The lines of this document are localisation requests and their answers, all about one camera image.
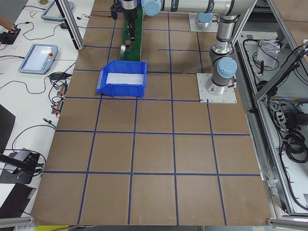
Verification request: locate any green conveyor belt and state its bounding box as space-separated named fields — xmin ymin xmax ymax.
xmin=119 ymin=6 xmax=143 ymax=61

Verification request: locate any aluminium frame post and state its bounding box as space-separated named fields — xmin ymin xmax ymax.
xmin=55 ymin=0 xmax=84 ymax=51

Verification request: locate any blue plastic bin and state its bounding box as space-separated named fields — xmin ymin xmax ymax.
xmin=96 ymin=60 xmax=147 ymax=98

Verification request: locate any far teach pendant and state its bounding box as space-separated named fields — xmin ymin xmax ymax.
xmin=41 ymin=1 xmax=64 ymax=22

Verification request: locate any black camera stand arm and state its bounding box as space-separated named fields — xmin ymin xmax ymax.
xmin=0 ymin=154 xmax=37 ymax=171

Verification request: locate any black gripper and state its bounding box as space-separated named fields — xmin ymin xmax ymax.
xmin=110 ymin=0 xmax=138 ymax=41

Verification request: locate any red push button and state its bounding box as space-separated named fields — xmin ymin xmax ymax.
xmin=125 ymin=40 xmax=131 ymax=52

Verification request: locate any near teach pendant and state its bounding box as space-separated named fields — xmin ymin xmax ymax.
xmin=18 ymin=44 xmax=58 ymax=75

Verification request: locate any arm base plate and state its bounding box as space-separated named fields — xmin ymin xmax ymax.
xmin=196 ymin=73 xmax=237 ymax=104
xmin=189 ymin=13 xmax=219 ymax=33

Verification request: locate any teach pendant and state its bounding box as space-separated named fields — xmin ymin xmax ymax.
xmin=41 ymin=1 xmax=64 ymax=22
xmin=18 ymin=44 xmax=58 ymax=75

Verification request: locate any white foam pad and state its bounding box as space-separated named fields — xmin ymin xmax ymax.
xmin=106 ymin=73 xmax=144 ymax=85

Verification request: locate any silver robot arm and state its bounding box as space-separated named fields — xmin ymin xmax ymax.
xmin=140 ymin=0 xmax=256 ymax=96
xmin=195 ymin=12 xmax=217 ymax=28

